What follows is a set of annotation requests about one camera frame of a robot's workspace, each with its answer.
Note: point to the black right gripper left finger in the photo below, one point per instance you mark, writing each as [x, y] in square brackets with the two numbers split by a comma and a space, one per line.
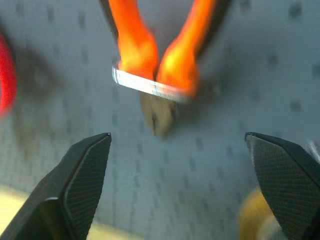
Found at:
[77, 185]

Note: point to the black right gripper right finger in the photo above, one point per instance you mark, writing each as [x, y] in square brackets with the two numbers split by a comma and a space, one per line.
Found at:
[282, 180]

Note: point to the yellow tape roll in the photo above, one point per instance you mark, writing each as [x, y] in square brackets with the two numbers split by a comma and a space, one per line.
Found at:
[255, 217]

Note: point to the silver pegboard hook holder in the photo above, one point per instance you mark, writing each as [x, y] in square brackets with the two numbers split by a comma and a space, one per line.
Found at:
[147, 86]

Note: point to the red tape roll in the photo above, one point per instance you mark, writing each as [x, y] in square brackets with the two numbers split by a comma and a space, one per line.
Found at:
[6, 75]

